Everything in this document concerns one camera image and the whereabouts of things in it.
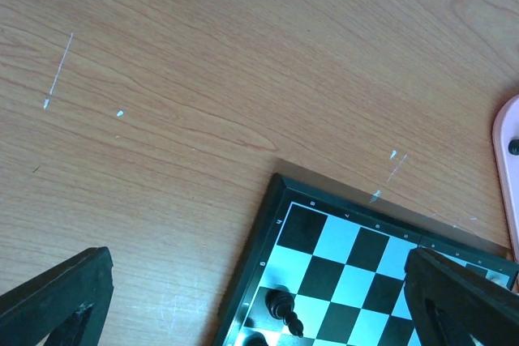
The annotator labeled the black pawn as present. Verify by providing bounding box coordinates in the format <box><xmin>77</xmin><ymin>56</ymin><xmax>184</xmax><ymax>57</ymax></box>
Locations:
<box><xmin>508</xmin><ymin>139</ymin><xmax>519</xmax><ymax>156</ymax></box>

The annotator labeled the pink plastic tray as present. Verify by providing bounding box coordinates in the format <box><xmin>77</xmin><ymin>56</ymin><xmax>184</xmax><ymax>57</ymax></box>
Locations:
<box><xmin>492</xmin><ymin>96</ymin><xmax>518</xmax><ymax>262</ymax></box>

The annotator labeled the black and white chessboard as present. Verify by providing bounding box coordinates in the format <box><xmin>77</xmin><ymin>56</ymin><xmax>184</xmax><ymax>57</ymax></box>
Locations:
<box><xmin>214</xmin><ymin>173</ymin><xmax>518</xmax><ymax>345</ymax></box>

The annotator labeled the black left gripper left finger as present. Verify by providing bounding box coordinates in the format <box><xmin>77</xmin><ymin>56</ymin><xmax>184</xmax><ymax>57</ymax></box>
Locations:
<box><xmin>1</xmin><ymin>246</ymin><xmax>114</xmax><ymax>345</ymax></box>

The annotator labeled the black chess piece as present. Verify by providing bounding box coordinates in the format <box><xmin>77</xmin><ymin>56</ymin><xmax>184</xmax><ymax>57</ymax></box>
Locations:
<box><xmin>265</xmin><ymin>289</ymin><xmax>304</xmax><ymax>338</ymax></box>
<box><xmin>242</xmin><ymin>332</ymin><xmax>268</xmax><ymax>346</ymax></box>

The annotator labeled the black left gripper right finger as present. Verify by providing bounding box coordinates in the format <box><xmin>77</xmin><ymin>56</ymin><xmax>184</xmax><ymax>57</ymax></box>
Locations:
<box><xmin>404</xmin><ymin>248</ymin><xmax>518</xmax><ymax>345</ymax></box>

